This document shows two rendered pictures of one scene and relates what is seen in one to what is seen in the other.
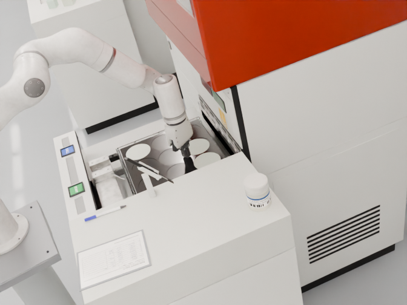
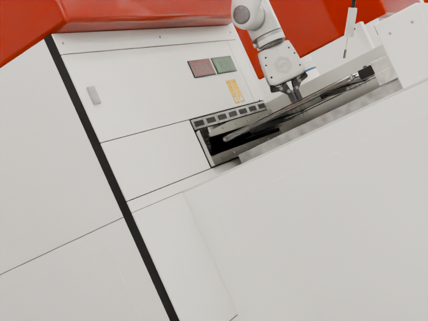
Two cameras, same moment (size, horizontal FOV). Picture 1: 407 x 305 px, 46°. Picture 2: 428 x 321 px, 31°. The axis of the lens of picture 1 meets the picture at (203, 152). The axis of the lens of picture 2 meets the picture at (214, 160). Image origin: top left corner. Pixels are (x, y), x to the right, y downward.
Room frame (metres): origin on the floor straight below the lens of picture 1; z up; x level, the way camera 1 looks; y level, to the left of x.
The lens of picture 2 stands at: (3.13, 1.18, 0.79)
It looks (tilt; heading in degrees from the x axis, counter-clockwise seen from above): 2 degrees up; 221
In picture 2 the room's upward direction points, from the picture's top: 24 degrees counter-clockwise
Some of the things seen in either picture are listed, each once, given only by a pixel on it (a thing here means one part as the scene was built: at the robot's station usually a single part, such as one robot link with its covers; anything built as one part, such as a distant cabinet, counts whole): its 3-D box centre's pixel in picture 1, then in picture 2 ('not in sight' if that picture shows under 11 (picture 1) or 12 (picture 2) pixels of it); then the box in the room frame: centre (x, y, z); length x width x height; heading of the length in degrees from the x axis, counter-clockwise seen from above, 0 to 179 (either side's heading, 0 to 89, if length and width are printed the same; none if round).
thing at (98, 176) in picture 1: (103, 174); not in sight; (1.47, 0.39, 0.89); 0.08 x 0.03 x 0.03; 101
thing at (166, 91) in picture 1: (168, 95); (256, 13); (1.43, 0.07, 1.17); 0.09 x 0.08 x 0.13; 14
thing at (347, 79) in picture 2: (158, 134); (285, 109); (1.64, 0.16, 0.90); 0.37 x 0.01 x 0.01; 101
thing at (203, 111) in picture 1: (220, 135); (243, 135); (1.51, -0.08, 0.89); 0.44 x 0.02 x 0.10; 11
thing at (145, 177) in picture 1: (151, 178); (355, 31); (1.20, 0.18, 1.03); 0.06 x 0.04 x 0.13; 101
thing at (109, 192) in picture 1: (109, 191); (413, 67); (1.39, 0.38, 0.87); 0.36 x 0.08 x 0.03; 11
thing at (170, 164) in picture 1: (171, 156); (311, 101); (1.46, 0.12, 0.90); 0.34 x 0.34 x 0.01; 11
